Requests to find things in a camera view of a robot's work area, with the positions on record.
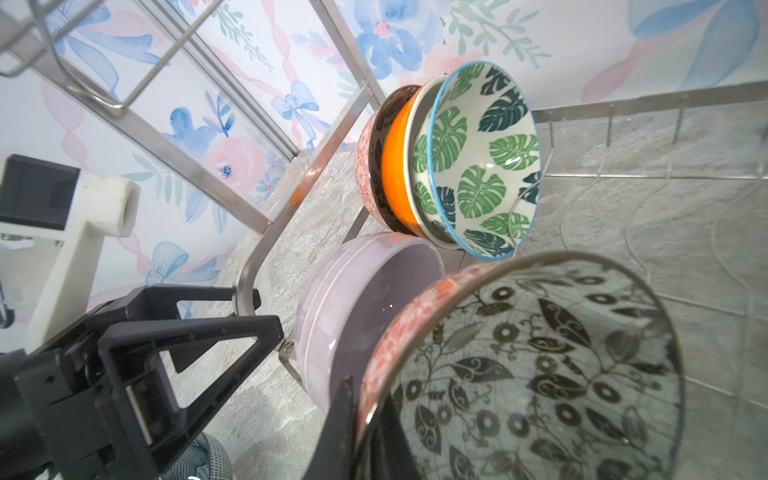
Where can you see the green leaf pattern bowl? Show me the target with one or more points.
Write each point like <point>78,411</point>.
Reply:
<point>475,162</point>

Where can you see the stainless steel dish rack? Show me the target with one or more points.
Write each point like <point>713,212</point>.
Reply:
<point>686,204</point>

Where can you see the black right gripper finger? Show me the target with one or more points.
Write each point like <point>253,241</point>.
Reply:
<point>333,455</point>

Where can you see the lilac bowl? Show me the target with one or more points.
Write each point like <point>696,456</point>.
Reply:
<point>349,302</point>

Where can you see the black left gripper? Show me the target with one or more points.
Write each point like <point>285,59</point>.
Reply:
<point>119,395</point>

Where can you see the white bowl orange outside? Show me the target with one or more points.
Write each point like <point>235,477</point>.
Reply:
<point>394,167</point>

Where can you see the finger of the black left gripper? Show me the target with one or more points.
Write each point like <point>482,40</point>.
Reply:
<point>161,302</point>

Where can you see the small patterned dish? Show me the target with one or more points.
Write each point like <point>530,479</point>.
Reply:
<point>561,365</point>

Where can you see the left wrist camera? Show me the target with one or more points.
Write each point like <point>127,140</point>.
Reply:
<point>54,221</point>

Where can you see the dark blue patterned bowl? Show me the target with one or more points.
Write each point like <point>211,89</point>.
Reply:
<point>204,459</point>

